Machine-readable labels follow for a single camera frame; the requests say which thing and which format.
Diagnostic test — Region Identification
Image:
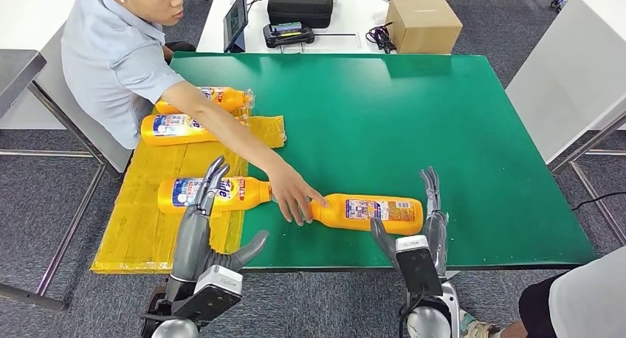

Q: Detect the person's right hand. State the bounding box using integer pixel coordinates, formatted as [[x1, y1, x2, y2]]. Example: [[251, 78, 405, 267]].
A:
[[267, 162, 329, 227]]

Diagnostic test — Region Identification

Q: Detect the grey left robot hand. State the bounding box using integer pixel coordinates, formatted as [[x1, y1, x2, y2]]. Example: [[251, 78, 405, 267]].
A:
[[171, 156, 270, 283]]

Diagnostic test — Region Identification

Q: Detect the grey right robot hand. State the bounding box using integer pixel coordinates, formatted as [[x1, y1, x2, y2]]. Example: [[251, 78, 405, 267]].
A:
[[370, 166, 450, 278]]

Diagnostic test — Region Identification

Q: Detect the orange detergent bottle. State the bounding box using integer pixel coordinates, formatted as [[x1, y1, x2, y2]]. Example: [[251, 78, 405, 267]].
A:
[[155, 86, 255, 116], [140, 114, 250, 147], [157, 176, 273, 215], [309, 193, 424, 236]]

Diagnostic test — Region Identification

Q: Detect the person's shoe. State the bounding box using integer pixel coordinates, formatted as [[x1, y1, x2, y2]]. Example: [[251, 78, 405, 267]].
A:
[[458, 308, 503, 338]]

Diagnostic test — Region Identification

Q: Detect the white bench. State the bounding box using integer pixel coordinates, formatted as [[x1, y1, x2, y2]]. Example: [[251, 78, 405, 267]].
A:
[[36, 25, 135, 174]]

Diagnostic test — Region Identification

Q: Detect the black handheld controller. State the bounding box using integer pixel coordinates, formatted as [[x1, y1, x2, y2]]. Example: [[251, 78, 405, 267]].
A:
[[263, 21, 316, 49]]

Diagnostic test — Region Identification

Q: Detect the black tablet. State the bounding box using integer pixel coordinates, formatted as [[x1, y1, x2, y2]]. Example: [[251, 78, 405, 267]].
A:
[[223, 0, 250, 54]]

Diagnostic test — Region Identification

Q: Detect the black zip case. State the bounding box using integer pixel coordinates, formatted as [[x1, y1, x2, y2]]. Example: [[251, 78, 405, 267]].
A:
[[266, 0, 335, 30]]

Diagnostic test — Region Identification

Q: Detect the white table with metal legs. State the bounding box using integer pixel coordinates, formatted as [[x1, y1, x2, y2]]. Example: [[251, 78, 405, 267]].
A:
[[504, 0, 626, 249]]

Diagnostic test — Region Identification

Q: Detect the person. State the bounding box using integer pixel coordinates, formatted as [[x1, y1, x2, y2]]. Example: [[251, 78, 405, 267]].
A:
[[61, 0, 329, 227]]

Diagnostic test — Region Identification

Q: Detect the brown cardboard box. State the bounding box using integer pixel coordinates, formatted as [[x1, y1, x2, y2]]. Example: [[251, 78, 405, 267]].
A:
[[385, 0, 464, 55]]

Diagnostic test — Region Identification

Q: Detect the steel table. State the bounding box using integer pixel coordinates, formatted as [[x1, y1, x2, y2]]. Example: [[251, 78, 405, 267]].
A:
[[0, 48, 106, 311]]

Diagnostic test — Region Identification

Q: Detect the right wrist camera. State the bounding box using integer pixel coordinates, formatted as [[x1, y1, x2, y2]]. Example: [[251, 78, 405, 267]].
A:
[[395, 235, 444, 297]]

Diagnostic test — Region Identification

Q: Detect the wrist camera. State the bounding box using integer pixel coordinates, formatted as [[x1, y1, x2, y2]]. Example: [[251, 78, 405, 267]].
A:
[[395, 235, 444, 297], [171, 264, 244, 322]]

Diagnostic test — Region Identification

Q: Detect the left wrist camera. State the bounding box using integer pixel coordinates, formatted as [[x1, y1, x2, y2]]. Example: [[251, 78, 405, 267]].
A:
[[171, 264, 244, 322]]

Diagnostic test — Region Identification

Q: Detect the black floor cable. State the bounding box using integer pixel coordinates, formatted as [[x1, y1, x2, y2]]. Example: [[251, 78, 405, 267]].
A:
[[571, 192, 626, 212]]

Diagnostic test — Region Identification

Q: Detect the black cable bundle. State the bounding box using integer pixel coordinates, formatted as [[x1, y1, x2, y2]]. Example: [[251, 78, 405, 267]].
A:
[[365, 23, 397, 55]]

